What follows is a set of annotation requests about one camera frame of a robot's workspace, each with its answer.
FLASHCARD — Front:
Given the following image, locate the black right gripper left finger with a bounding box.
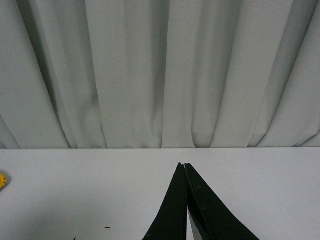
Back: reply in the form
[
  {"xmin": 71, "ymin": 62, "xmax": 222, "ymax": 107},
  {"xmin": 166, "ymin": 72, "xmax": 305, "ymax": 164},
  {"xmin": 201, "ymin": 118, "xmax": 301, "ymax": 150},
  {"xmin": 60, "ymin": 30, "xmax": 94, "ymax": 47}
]
[{"xmin": 144, "ymin": 163, "xmax": 188, "ymax": 240}]

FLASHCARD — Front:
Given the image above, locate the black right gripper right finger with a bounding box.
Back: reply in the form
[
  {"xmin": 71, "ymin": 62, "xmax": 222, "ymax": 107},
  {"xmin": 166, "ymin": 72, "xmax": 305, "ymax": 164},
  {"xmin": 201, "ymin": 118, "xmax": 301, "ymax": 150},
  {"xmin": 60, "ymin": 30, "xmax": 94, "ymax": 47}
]
[{"xmin": 184, "ymin": 163, "xmax": 257, "ymax": 240}]

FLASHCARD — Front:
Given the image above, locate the yellow beetle toy car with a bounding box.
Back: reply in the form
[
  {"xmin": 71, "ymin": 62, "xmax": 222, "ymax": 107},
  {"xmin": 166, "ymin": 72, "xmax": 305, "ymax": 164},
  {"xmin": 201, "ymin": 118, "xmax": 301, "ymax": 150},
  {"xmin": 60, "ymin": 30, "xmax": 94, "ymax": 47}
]
[{"xmin": 0, "ymin": 173, "xmax": 11, "ymax": 191}]

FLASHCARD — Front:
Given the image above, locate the grey pleated curtain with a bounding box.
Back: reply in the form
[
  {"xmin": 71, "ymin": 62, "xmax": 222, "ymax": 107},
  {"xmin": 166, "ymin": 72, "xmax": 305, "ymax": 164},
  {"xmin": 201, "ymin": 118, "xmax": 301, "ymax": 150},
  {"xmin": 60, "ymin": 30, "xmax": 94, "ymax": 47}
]
[{"xmin": 0, "ymin": 0, "xmax": 320, "ymax": 149}]

